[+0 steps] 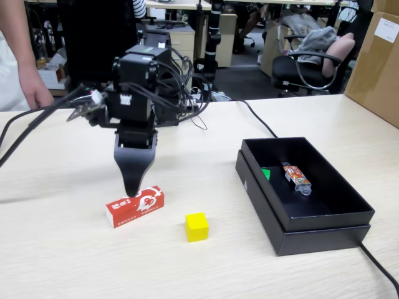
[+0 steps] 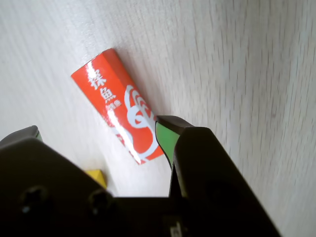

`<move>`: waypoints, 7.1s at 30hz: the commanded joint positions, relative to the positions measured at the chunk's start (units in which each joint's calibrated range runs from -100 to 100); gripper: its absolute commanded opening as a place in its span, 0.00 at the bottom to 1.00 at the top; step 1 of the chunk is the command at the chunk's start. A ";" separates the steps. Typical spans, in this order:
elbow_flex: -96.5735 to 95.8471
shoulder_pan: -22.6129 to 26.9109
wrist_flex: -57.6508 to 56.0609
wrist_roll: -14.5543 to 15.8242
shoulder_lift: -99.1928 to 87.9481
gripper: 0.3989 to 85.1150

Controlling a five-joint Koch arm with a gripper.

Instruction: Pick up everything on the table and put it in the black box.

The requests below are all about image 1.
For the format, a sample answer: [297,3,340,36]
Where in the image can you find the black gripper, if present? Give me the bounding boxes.
[105,86,158,198]

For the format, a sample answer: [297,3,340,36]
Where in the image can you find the red white printed carton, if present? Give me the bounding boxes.
[105,185,165,229]

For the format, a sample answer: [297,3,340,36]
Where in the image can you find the yellow wooden cube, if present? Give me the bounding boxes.
[184,212,209,243]

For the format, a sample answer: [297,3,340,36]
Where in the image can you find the bystander forearm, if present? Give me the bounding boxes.
[0,0,36,73]

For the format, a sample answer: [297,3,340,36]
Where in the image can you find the black open box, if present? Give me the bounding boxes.
[235,149,372,257]

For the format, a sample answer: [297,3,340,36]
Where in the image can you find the black cardboard box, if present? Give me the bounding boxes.
[241,136,376,233]

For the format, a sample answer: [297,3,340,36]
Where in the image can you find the large brown cardboard box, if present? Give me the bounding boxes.
[344,11,399,129]

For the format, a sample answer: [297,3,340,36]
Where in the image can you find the bystander hand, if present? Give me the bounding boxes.
[19,64,55,110]

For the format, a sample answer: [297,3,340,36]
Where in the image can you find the large black monitor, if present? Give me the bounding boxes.
[57,0,139,84]

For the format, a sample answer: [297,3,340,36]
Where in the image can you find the bystander white shirt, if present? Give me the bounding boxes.
[0,31,31,113]

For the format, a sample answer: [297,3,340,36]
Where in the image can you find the black jointed pole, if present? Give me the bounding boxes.
[204,0,223,93]

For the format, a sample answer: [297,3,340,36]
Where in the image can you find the plain beige cabinet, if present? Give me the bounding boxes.
[216,14,239,68]

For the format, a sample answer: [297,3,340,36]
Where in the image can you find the person in striped shirt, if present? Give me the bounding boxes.
[132,0,147,21]

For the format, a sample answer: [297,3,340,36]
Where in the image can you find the colourful printed flash drive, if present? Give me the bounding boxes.
[281,161,313,196]

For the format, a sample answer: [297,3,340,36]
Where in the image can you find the beige desk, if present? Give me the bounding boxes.
[145,0,213,10]

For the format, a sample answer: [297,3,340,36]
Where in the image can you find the black office chair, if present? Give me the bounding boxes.
[271,33,356,96]

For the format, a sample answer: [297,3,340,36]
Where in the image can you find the seated person in dark clothes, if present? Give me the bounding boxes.
[235,2,269,54]

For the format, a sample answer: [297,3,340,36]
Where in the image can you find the grey cloth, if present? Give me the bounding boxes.
[294,26,339,65]

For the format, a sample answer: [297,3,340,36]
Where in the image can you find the pink cushion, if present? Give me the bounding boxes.
[322,32,357,78]

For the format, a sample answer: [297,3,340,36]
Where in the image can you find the white paper label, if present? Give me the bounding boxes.
[373,17,399,44]

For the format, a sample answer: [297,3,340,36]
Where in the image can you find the small camera circuit board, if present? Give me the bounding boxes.
[66,88,108,128]

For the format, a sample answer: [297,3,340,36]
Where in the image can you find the black servo wire bundle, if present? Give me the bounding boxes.
[152,46,213,131]

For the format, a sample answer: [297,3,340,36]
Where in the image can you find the thick black camera cable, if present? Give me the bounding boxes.
[0,83,94,169]

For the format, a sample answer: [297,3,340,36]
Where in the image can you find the long black power cable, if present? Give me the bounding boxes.
[230,98,399,292]

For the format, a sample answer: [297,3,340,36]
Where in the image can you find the beige cabinet with handles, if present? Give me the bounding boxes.
[170,29,196,91]

